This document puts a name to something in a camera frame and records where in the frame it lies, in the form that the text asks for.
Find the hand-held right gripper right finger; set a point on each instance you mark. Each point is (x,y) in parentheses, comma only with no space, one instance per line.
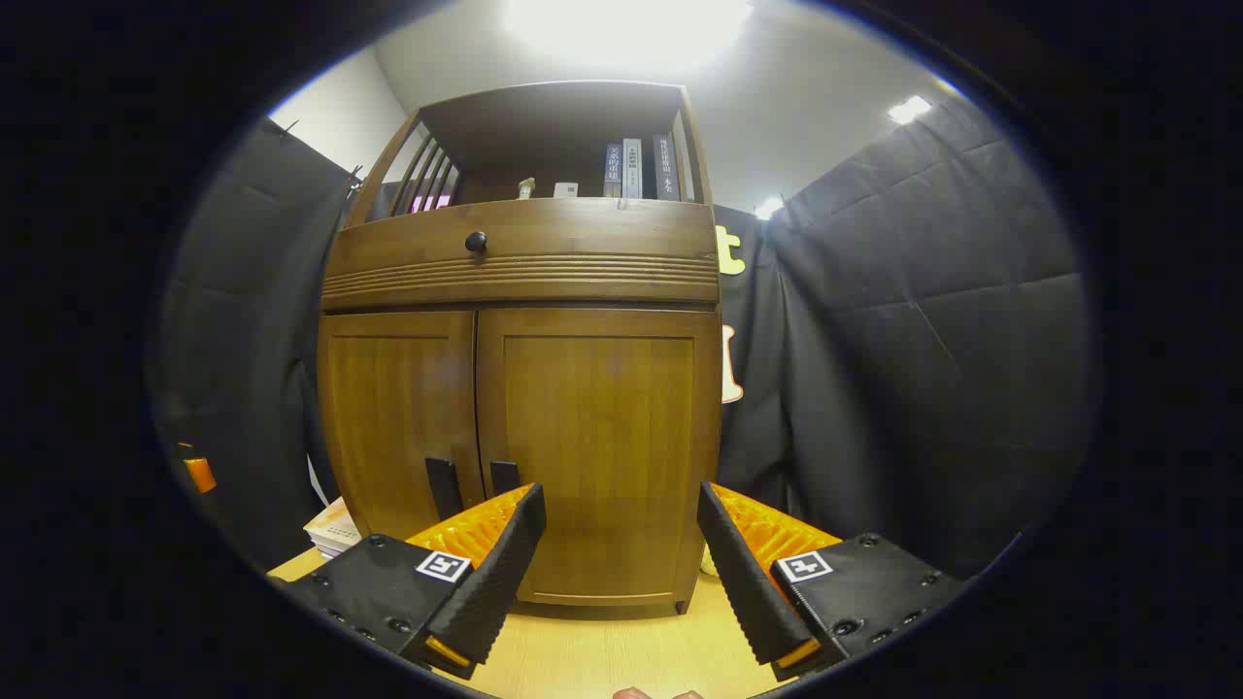
(748,582)

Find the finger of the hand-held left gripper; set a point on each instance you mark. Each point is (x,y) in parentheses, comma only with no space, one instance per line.
(200,474)

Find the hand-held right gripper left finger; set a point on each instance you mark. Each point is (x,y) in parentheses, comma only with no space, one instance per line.
(505,573)

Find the wooden cabinet door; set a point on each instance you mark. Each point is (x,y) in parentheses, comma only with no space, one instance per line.
(602,437)
(398,417)

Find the wooden double-door shoe cabinet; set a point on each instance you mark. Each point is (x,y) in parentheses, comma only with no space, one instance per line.
(583,272)

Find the wooden cabinet drawer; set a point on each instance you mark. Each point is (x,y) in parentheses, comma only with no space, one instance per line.
(583,238)

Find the stack of pale books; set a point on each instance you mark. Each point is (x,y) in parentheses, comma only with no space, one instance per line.
(333,529)

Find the black backdrop cloth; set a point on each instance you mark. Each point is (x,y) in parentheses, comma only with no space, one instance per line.
(923,340)

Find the round black drawer knob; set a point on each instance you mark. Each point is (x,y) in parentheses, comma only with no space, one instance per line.
(476,242)

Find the grey spine book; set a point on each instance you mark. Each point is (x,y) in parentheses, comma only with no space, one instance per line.
(632,170)

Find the small ceiling light panel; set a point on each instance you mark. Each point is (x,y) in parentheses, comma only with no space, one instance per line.
(909,110)

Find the large ceiling light panel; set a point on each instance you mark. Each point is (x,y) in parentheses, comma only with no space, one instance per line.
(626,24)

